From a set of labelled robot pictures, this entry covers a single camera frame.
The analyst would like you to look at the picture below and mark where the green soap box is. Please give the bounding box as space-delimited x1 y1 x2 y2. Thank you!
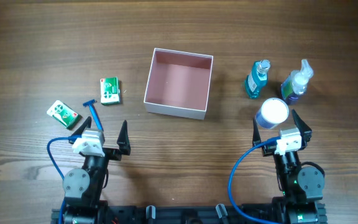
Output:
46 100 81 129
100 77 121 105

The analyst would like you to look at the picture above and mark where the green soap box tilted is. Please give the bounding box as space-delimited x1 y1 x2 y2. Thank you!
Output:
46 100 81 129

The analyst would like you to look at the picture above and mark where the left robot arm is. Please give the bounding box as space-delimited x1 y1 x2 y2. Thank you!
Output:
58 117 131 224

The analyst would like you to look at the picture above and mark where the white box pink interior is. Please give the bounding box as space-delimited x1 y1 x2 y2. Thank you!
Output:
144 48 214 120

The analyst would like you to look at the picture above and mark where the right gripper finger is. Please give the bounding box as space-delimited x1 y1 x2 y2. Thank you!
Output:
252 118 262 146
291 110 312 137

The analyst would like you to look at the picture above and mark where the blue mouthwash bottle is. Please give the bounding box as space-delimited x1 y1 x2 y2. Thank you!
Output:
244 59 270 99

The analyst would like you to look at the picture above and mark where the blue jar white lid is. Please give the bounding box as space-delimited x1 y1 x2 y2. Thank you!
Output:
255 98 289 129

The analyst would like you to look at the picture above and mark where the blue cable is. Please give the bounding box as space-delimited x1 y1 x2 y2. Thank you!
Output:
47 135 82 224
227 138 284 224

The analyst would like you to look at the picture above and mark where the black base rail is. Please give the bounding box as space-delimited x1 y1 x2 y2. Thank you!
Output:
51 203 328 224

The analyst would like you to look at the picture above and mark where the blue disposable razor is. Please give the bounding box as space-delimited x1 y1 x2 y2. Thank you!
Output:
83 99 104 131

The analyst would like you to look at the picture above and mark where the right blue cable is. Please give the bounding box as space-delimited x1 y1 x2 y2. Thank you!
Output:
227 138 284 224

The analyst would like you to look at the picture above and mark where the left blue cable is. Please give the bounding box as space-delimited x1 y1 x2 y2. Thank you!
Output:
47 135 82 224

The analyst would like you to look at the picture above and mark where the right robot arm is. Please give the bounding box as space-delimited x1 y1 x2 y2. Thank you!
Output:
251 110 328 223

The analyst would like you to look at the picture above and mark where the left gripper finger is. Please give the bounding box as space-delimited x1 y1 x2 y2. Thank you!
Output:
68 116 92 144
117 120 131 155

